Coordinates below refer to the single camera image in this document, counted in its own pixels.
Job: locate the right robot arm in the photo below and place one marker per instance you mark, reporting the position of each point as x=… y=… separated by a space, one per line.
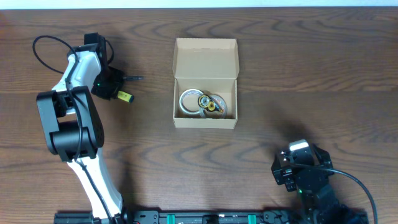
x=324 y=203

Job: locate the white tape roll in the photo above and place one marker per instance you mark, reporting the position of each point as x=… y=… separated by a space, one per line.
x=186 y=102

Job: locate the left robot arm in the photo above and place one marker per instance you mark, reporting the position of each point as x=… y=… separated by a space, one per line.
x=73 y=129

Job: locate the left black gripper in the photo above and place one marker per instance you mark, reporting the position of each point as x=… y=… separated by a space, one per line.
x=106 y=93

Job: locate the yellow highlighter marker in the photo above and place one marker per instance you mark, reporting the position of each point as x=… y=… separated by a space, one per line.
x=122 y=95

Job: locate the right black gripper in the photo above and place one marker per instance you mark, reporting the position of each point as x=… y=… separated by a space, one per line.
x=283 y=174

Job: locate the yellow correction tape dispenser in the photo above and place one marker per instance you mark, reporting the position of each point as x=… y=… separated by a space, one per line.
x=209 y=104

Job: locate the brown cardboard box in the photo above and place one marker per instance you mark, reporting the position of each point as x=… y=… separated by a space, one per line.
x=209 y=65

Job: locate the black mounting rail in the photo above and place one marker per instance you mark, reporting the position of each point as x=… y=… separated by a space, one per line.
x=155 y=217

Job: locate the grey tape roll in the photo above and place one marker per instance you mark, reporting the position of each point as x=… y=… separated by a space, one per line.
x=223 y=104

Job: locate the black ballpoint pen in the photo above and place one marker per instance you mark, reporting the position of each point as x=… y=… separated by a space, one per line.
x=132 y=78

